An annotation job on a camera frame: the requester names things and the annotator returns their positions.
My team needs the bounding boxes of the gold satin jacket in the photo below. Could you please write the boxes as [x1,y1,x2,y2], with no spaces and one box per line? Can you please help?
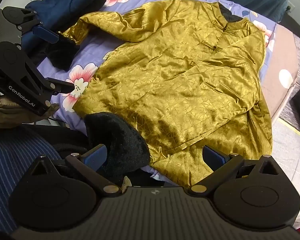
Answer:
[44,0,273,190]

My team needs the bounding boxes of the navy blue folded garment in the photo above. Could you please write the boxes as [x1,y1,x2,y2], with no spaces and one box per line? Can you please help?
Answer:
[21,0,106,70]

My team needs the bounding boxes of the olive brown padded garment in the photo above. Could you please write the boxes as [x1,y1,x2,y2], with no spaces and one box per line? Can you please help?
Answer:
[0,95,59,128]

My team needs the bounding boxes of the blue striped fabric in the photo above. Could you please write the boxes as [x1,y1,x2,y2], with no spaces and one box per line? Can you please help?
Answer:
[0,126,61,233]

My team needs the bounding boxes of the pink grey blanket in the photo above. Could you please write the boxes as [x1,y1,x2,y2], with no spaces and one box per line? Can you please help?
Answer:
[262,24,300,229]

